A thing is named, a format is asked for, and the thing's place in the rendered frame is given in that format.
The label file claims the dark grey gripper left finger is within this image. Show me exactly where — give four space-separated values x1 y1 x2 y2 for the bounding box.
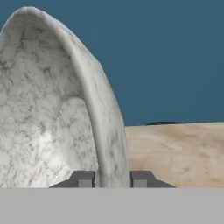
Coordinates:
48 170 96 189

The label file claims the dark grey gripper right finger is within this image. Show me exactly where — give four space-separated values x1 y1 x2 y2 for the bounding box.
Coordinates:
129 170 177 189

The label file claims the white marble bowl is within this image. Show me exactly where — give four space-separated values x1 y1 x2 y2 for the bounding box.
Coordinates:
0 6 131 189

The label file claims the dark round object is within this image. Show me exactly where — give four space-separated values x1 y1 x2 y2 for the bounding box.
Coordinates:
144 121 186 126

